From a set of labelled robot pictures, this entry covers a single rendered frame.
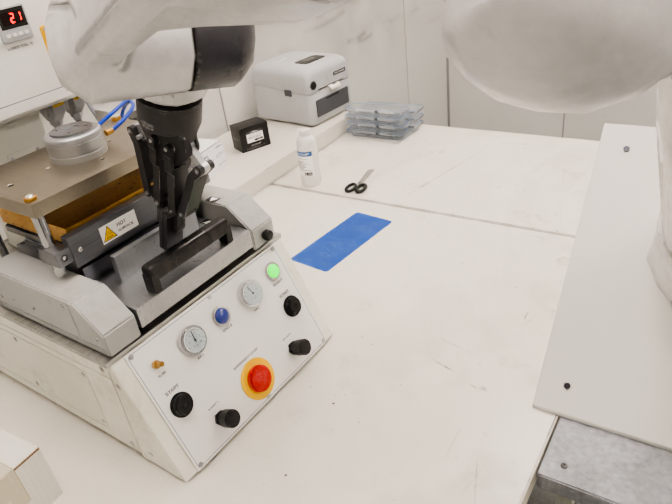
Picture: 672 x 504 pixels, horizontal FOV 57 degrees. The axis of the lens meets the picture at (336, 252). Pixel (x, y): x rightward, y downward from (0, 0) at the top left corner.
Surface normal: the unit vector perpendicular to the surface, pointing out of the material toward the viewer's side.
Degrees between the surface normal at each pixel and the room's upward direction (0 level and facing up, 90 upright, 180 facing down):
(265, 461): 0
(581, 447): 0
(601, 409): 45
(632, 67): 114
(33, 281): 0
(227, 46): 93
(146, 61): 99
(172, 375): 65
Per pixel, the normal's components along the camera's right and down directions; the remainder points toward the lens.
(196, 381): 0.69, -0.17
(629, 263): -0.46, -0.25
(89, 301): 0.44, -0.51
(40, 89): 0.82, 0.21
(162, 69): 0.47, 0.79
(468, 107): -0.53, 0.49
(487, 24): -0.72, 0.56
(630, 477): -0.11, -0.85
